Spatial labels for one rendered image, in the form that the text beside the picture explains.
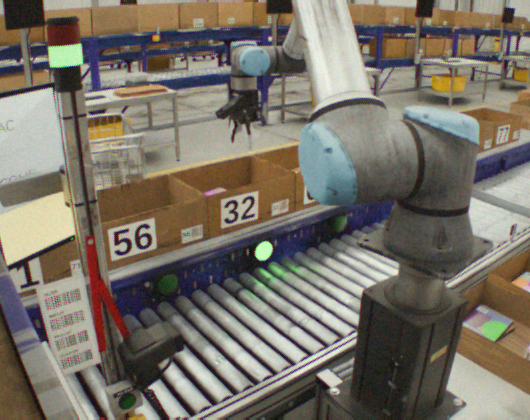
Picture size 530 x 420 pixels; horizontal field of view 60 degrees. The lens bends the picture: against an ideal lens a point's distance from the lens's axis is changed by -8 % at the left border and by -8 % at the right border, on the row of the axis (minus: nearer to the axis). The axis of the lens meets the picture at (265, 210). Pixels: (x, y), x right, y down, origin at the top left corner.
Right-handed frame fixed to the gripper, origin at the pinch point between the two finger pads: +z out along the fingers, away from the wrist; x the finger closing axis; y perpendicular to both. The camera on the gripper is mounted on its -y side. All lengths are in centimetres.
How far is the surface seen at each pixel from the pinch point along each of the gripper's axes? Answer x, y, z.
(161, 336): -73, -67, 9
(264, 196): -8.0, 5.4, 18.7
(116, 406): -71, -78, 23
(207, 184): 20.9, -1.9, 21.0
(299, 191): -7.8, 22.5, 20.7
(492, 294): -85, 41, 37
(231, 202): -8.2, -9.2, 17.5
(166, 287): -16, -40, 37
